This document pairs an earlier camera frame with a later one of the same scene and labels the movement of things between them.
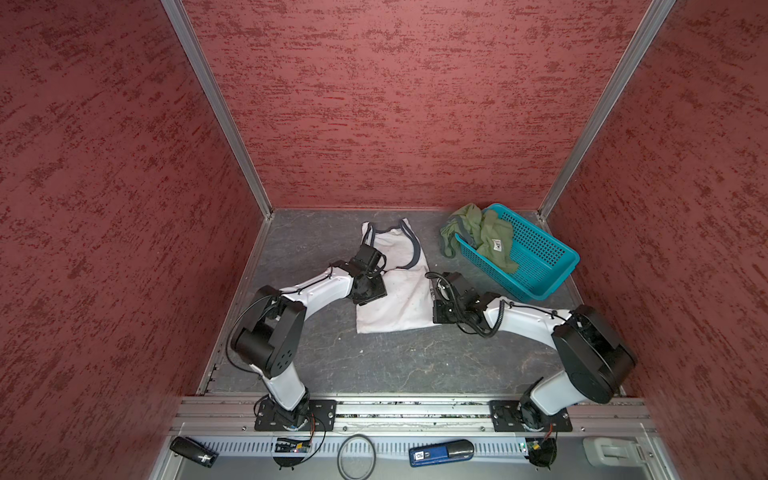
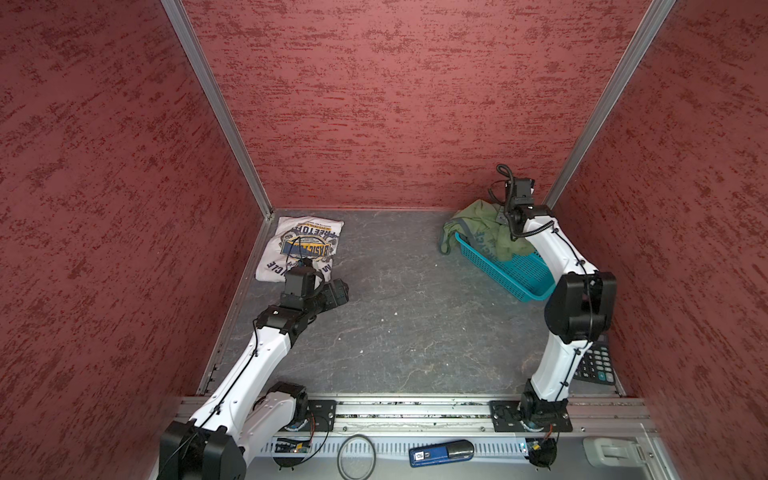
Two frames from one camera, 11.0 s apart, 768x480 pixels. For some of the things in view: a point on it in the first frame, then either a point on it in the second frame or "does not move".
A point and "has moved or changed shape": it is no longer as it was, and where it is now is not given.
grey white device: [614, 451] does not move
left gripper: [380, 291] -> [331, 301]
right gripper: [438, 316] -> [501, 215]
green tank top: [485, 232] has moved or changed shape
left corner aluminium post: [187, 33] does not move
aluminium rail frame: [220, 439] does not move
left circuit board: [288, 453] does not move
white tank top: [409, 299] -> [294, 239]
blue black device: [441, 452] does not move
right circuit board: [542, 452] does not move
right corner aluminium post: [642, 41] does not move
